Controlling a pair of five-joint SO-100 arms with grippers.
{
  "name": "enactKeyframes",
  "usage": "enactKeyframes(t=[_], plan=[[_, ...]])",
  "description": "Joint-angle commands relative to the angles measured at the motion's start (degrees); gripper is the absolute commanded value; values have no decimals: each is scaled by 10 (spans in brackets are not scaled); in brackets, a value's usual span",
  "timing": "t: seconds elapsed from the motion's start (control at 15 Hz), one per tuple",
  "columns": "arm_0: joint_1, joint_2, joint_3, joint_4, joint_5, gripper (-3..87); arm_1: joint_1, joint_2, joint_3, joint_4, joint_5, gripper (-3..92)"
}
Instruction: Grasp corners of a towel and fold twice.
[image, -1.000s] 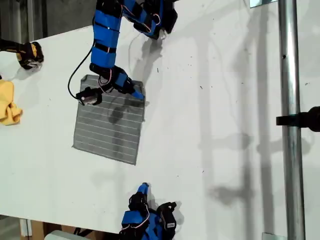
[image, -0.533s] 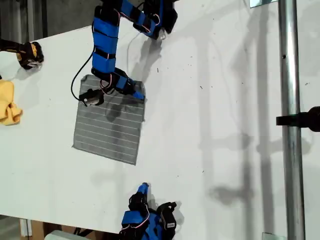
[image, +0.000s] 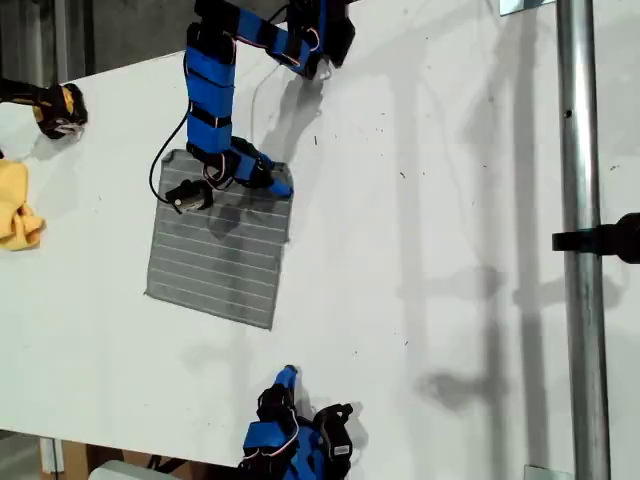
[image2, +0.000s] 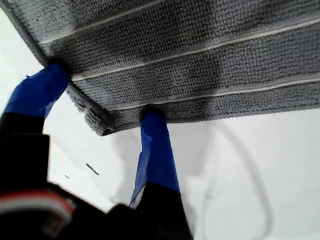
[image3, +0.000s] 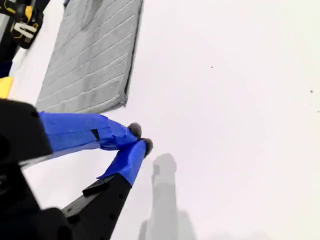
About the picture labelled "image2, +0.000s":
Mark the grey towel with white stripes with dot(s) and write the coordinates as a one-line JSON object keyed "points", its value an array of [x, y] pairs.
{"points": [[175, 62]]}

